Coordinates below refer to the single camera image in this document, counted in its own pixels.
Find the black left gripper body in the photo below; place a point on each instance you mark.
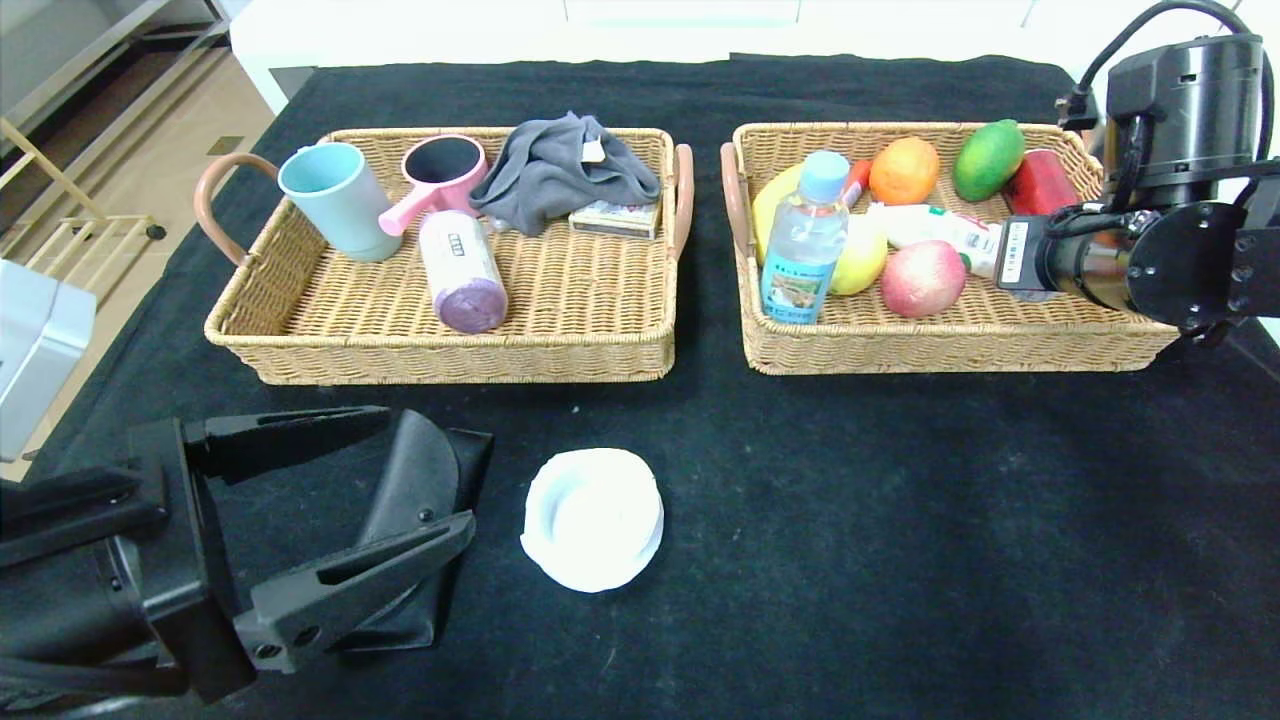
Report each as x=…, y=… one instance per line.
x=192, y=545

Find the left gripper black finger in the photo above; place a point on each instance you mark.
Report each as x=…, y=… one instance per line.
x=285, y=630
x=240, y=450

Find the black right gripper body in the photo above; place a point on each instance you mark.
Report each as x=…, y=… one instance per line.
x=1019, y=254

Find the red pink peach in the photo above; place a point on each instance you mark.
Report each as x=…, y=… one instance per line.
x=922, y=280

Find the yellow lemon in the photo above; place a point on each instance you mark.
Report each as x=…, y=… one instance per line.
x=865, y=265

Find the water bottle blue cap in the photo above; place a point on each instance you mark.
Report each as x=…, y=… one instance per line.
x=800, y=270

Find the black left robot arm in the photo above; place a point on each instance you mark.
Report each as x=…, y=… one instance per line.
x=70, y=600

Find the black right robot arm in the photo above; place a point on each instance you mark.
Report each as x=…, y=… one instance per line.
x=1180, y=260

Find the red soda can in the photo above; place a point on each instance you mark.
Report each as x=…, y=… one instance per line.
x=1040, y=185

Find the white yogurt bottle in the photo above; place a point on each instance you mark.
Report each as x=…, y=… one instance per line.
x=940, y=232

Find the green mango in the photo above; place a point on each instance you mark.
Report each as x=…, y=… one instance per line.
x=988, y=160

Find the orange fruit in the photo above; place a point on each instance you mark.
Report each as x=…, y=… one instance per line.
x=903, y=173

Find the orange red sausage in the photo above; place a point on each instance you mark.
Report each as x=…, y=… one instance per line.
x=858, y=180

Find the black glasses case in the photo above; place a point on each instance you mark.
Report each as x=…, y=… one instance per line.
x=425, y=480

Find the silver grey metal box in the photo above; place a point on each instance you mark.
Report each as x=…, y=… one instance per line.
x=40, y=350

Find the yellow banana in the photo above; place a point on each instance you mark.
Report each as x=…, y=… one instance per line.
x=765, y=205

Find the light blue plastic cup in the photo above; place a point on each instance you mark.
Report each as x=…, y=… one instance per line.
x=342, y=208

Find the black table cloth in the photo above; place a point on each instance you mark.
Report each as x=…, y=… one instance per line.
x=900, y=500

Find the pink purple cylinder bottle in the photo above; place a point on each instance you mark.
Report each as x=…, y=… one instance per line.
x=460, y=268

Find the white round lid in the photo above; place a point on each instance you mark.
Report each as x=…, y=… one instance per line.
x=592, y=520

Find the beige wooden rack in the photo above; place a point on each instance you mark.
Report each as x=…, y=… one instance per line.
x=40, y=156

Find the small printed card box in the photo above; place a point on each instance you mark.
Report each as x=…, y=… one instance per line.
x=615, y=220

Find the grey metal shelf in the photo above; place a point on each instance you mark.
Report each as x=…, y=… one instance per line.
x=90, y=58

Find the grey cloth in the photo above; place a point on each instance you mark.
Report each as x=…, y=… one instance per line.
x=560, y=168

